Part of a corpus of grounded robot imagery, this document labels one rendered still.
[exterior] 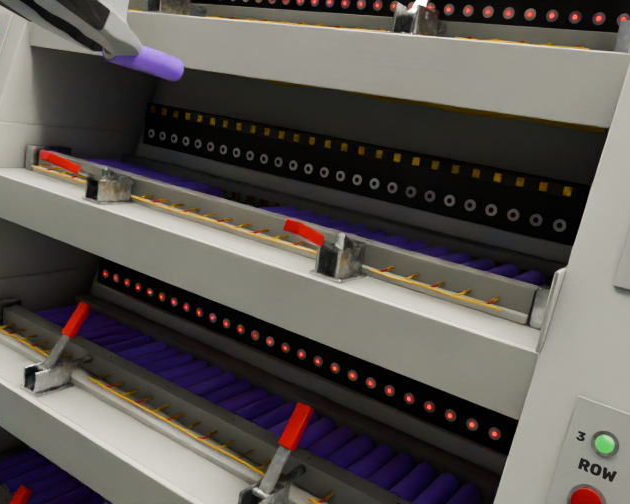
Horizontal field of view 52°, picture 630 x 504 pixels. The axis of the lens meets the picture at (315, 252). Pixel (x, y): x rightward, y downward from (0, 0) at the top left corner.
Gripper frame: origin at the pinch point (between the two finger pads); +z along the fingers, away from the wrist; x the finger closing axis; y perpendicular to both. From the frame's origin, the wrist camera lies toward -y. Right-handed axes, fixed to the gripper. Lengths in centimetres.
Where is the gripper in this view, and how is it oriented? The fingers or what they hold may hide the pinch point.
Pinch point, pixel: (110, 49)
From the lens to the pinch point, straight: 48.9
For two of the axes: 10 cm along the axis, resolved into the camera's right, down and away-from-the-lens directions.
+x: -8.2, -2.6, 5.2
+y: 3.4, -9.4, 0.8
